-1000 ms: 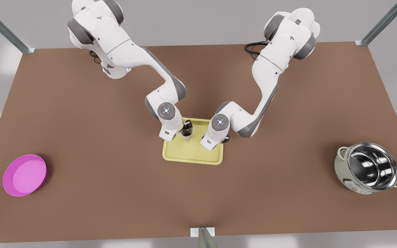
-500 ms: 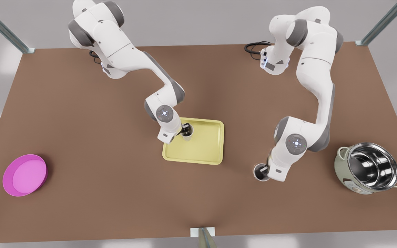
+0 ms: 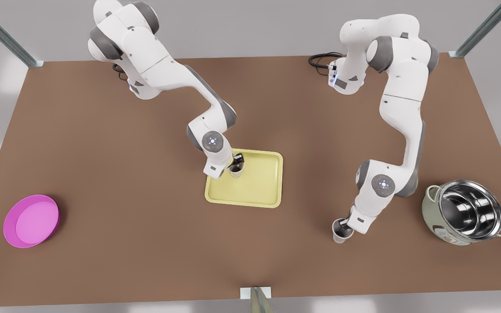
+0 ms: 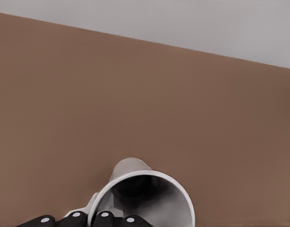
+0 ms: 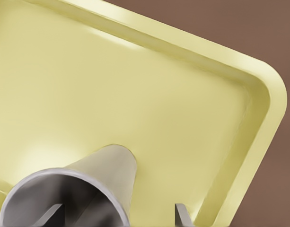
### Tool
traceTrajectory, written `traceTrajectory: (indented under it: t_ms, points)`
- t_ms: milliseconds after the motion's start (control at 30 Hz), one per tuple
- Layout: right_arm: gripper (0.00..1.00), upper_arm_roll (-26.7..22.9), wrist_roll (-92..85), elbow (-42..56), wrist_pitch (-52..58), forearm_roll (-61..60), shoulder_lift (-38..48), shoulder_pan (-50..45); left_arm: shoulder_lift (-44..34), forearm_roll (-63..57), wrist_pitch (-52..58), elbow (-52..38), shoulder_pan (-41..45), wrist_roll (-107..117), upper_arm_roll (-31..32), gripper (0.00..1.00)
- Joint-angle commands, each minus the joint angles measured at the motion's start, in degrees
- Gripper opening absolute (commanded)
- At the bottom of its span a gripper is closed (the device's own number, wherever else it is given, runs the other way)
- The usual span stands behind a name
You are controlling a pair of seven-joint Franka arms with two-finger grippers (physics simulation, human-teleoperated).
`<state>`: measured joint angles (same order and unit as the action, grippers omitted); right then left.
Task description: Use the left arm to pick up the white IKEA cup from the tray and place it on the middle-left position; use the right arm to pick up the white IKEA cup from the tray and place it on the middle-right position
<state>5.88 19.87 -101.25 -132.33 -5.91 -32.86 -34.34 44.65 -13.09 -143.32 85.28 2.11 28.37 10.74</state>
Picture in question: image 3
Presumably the white IKEA cup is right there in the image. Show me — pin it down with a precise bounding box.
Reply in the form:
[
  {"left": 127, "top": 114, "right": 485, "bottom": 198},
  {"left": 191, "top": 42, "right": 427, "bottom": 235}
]
[
  {"left": 331, "top": 218, "right": 355, "bottom": 244},
  {"left": 227, "top": 158, "right": 246, "bottom": 178}
]

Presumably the yellow rectangular tray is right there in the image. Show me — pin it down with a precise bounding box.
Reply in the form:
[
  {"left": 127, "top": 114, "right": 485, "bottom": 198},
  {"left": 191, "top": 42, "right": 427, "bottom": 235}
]
[{"left": 204, "top": 149, "right": 284, "bottom": 209}]

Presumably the pink round bowl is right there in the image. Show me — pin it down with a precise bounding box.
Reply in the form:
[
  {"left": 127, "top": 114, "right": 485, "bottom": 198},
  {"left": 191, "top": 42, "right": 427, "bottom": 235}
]
[{"left": 3, "top": 194, "right": 61, "bottom": 249}]

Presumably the silver frame post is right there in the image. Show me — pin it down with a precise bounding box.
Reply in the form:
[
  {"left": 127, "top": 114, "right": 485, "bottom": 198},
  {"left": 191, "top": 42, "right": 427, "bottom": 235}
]
[
  {"left": 0, "top": 0, "right": 45, "bottom": 68},
  {"left": 448, "top": 0, "right": 501, "bottom": 59},
  {"left": 240, "top": 286, "right": 274, "bottom": 313}
]

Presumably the steel pot with handles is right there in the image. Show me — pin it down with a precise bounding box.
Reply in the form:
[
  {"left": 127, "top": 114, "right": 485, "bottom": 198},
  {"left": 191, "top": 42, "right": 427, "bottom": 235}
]
[{"left": 421, "top": 179, "right": 501, "bottom": 246}]

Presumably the black cable loop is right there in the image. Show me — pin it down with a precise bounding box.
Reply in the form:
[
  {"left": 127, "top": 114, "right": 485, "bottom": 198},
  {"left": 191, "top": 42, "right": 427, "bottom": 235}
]
[
  {"left": 112, "top": 63, "right": 130, "bottom": 82},
  {"left": 308, "top": 52, "right": 345, "bottom": 77}
]

